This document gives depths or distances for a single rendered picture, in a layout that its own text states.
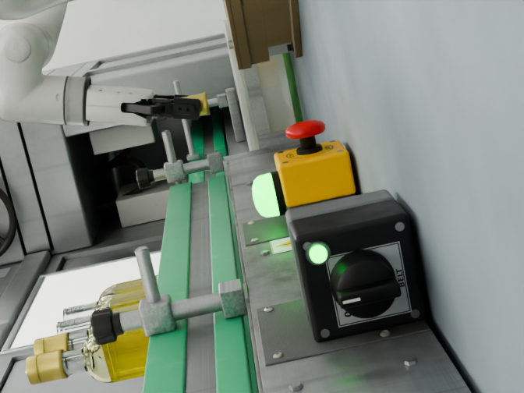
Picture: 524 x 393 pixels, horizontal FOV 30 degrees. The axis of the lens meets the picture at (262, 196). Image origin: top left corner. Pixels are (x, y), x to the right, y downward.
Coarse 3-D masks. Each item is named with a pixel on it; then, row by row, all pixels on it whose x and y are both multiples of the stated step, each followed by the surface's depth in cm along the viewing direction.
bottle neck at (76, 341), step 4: (80, 332) 123; (84, 332) 123; (68, 336) 123; (72, 336) 123; (76, 336) 123; (80, 336) 123; (84, 336) 123; (68, 340) 123; (72, 340) 123; (76, 340) 123; (80, 340) 122; (84, 340) 122; (68, 344) 122; (72, 344) 122; (76, 344) 122; (80, 344) 122; (72, 348) 122; (76, 348) 122
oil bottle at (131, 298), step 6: (120, 294) 131; (126, 294) 130; (132, 294) 130; (138, 294) 129; (144, 294) 129; (102, 300) 130; (108, 300) 129; (114, 300) 129; (120, 300) 128; (126, 300) 128; (132, 300) 127; (138, 300) 127; (96, 306) 129; (102, 306) 128; (108, 306) 127; (114, 306) 127; (120, 306) 126
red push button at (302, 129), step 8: (312, 120) 97; (288, 128) 97; (296, 128) 96; (304, 128) 95; (312, 128) 95; (320, 128) 96; (288, 136) 96; (296, 136) 95; (304, 136) 95; (312, 136) 96; (304, 144) 97; (312, 144) 97
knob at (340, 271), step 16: (352, 256) 66; (368, 256) 65; (336, 272) 66; (352, 272) 65; (368, 272) 65; (384, 272) 65; (336, 288) 65; (352, 288) 64; (368, 288) 64; (384, 288) 64; (352, 304) 64; (368, 304) 65; (384, 304) 65
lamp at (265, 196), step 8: (264, 176) 97; (272, 176) 97; (256, 184) 97; (264, 184) 96; (272, 184) 96; (280, 184) 96; (256, 192) 97; (264, 192) 96; (272, 192) 96; (280, 192) 96; (256, 200) 97; (264, 200) 96; (272, 200) 96; (280, 200) 96; (264, 208) 96; (272, 208) 96; (280, 208) 97; (264, 216) 98; (272, 216) 98
